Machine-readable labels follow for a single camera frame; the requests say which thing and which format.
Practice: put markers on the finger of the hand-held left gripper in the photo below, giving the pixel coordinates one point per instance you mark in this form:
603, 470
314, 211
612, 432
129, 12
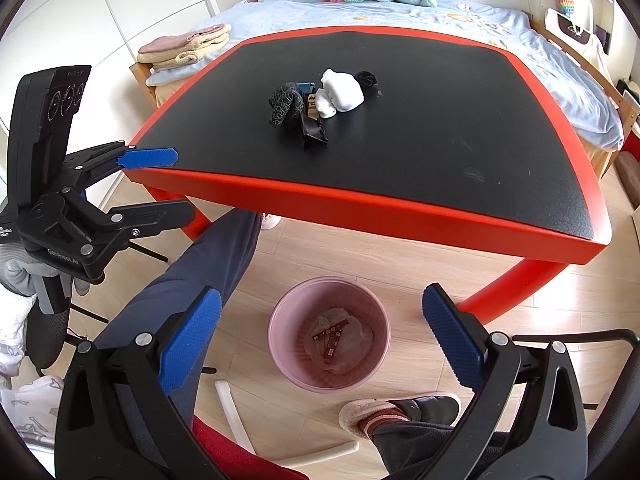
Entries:
150, 215
147, 157

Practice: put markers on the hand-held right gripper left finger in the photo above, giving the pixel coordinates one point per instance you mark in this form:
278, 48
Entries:
192, 340

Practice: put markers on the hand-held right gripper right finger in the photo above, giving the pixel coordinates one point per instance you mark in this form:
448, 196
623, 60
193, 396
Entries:
452, 340

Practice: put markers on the pink waste bin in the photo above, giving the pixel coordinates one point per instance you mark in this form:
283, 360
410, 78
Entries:
285, 360

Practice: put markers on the black patterned sock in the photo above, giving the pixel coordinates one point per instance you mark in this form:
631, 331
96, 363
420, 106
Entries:
284, 105

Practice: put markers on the blue snack packet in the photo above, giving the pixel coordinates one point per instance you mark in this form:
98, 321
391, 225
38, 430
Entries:
304, 87

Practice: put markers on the brown paper wrapper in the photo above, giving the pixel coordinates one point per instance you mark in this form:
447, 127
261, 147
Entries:
311, 105

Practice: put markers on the small white cloth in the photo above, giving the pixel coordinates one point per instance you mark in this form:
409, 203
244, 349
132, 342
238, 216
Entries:
325, 105

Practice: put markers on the large white cloth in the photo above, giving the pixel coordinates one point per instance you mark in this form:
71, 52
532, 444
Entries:
342, 90

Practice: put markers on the black sock ball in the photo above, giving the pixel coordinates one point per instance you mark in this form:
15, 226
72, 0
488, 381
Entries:
366, 79

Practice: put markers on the person's left hand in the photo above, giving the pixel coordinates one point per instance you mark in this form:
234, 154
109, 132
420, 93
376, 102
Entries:
17, 275

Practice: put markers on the person's left leg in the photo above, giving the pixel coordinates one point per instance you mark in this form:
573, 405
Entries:
200, 265

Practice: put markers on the person's leg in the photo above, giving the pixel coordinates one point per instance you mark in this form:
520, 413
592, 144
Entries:
415, 450
200, 265

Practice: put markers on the person's black white right shoe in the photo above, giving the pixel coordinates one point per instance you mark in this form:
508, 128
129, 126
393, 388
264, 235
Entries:
430, 407

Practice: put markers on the white chair base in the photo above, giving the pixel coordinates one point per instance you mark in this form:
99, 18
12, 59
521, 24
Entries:
232, 415

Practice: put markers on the crumpled translucent plastic bag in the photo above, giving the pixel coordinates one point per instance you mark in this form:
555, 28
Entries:
357, 345

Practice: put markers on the folded towels stack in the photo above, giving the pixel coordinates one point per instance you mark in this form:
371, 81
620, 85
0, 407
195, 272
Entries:
185, 55

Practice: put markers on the person's right leg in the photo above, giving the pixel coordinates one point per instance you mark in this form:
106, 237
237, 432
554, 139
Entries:
415, 450

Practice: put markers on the red cloth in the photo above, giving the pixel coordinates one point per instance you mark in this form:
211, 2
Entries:
225, 455

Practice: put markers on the red strip wrapper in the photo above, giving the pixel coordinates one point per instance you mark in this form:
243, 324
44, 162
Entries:
332, 331
330, 347

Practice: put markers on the person's white left shoe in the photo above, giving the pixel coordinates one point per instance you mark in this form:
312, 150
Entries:
270, 221

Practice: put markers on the pink folded towel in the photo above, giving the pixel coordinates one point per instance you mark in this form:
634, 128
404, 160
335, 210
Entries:
190, 37

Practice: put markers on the white wardrobe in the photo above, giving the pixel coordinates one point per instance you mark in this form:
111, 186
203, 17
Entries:
75, 20

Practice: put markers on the white patterned garment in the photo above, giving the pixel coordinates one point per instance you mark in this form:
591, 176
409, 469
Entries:
30, 405

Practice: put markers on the red and black table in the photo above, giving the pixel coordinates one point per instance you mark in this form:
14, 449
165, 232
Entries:
450, 135

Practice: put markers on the bed with blue sheet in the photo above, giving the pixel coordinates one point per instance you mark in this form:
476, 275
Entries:
550, 60

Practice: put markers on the rainbow bubble bag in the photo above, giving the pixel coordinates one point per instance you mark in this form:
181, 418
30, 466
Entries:
569, 1

